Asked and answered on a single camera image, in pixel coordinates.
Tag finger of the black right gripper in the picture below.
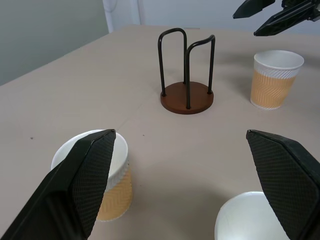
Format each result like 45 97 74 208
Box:
232 0 275 19
253 5 320 37

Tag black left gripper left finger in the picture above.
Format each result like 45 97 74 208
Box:
0 128 117 240

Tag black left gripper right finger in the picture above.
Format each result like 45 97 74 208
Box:
245 129 320 240

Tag wire cup holder wooden base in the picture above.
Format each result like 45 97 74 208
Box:
157 27 216 115

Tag white post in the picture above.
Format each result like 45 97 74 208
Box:
102 0 118 34

